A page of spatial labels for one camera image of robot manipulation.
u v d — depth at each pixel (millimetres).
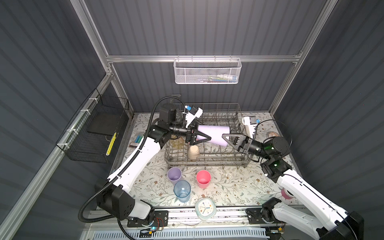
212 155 965
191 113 567
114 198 388
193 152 827
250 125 557
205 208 738
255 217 735
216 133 586
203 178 859
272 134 1075
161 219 722
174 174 859
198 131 588
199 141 587
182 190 824
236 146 559
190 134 565
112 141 698
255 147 551
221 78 914
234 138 560
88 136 721
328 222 395
